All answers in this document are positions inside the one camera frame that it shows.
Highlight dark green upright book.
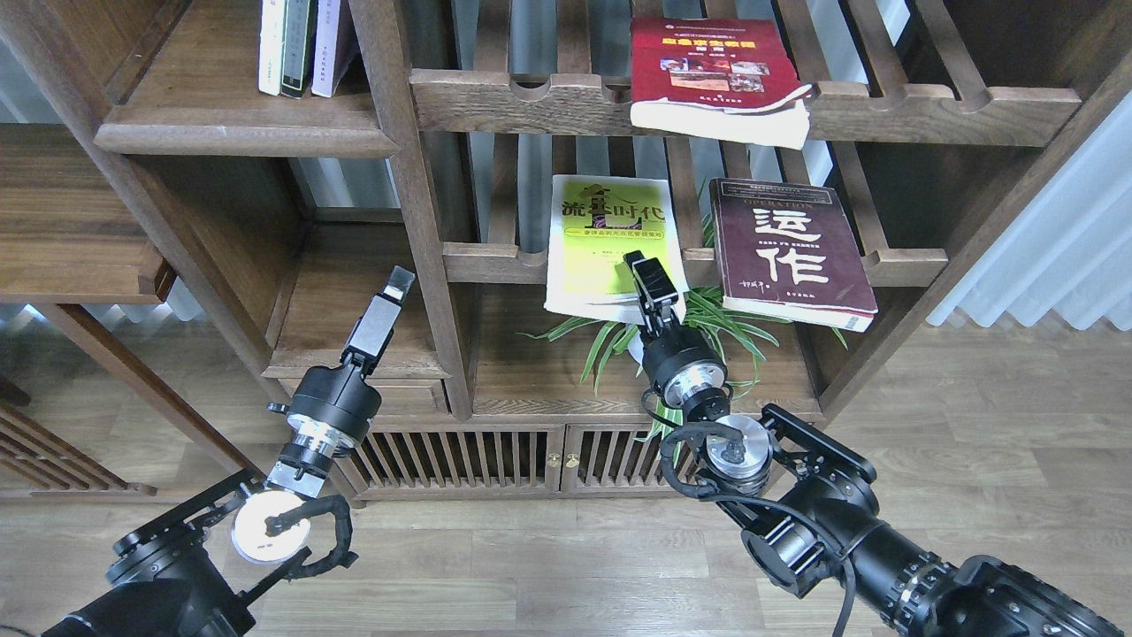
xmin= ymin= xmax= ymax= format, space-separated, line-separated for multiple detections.
xmin=280 ymin=1 xmax=317 ymax=98

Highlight dark wooden bookshelf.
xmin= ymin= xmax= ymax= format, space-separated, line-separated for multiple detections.
xmin=0 ymin=0 xmax=1132 ymax=510

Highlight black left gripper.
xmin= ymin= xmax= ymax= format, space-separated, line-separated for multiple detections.
xmin=267 ymin=265 xmax=415 ymax=449

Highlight brass cabinet door knobs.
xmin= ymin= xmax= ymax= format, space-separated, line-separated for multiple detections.
xmin=546 ymin=453 xmax=581 ymax=470

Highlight yellow green book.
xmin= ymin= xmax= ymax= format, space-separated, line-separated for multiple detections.
xmin=543 ymin=174 xmax=691 ymax=324

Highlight dark maroon book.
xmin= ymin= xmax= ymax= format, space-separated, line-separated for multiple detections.
xmin=708 ymin=179 xmax=878 ymax=332

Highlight green spider plant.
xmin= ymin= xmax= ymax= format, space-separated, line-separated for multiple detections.
xmin=522 ymin=186 xmax=848 ymax=444

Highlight red book with photos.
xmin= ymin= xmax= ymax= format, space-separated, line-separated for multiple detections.
xmin=631 ymin=17 xmax=812 ymax=150

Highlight white upright book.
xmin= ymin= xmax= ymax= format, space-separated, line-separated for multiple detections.
xmin=257 ymin=0 xmax=288 ymax=96

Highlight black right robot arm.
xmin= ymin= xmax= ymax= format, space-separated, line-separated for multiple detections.
xmin=625 ymin=251 xmax=1120 ymax=636

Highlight lavender upright book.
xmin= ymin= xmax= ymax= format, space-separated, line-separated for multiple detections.
xmin=311 ymin=1 xmax=359 ymax=98

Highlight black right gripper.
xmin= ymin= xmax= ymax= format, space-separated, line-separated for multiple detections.
xmin=623 ymin=251 xmax=730 ymax=408

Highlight white plant pot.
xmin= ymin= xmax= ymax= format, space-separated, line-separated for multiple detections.
xmin=626 ymin=324 xmax=646 ymax=368

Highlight white curtain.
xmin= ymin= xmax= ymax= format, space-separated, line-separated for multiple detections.
xmin=927 ymin=97 xmax=1131 ymax=332

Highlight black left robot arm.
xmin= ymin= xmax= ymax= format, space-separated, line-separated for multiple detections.
xmin=48 ymin=266 xmax=414 ymax=636

